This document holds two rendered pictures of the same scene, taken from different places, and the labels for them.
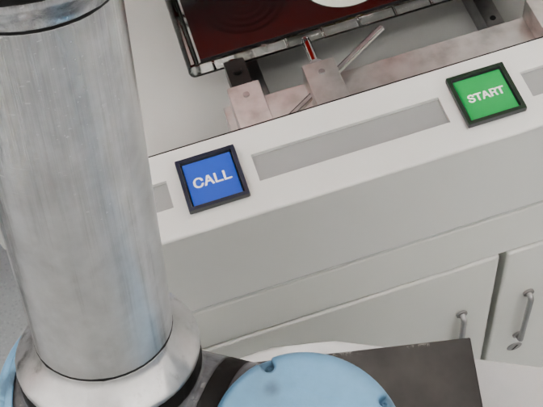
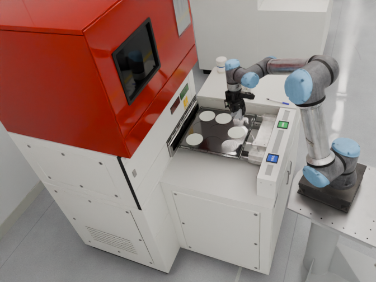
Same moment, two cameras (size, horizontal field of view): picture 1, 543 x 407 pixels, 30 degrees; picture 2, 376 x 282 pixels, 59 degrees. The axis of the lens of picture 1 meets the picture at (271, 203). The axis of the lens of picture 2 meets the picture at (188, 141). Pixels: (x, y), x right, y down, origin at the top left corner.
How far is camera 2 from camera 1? 129 cm
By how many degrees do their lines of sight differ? 35
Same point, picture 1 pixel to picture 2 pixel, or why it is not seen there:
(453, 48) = (261, 129)
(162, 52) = (220, 166)
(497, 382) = not seen: hidden behind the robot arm
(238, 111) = (254, 155)
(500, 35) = (263, 123)
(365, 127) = (277, 139)
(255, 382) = (335, 145)
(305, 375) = (337, 141)
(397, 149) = (284, 137)
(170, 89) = (229, 169)
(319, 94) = (259, 145)
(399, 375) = not seen: hidden behind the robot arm
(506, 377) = not seen: hidden behind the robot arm
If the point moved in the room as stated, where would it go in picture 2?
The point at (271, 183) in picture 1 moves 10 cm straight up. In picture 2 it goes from (278, 153) to (280, 138)
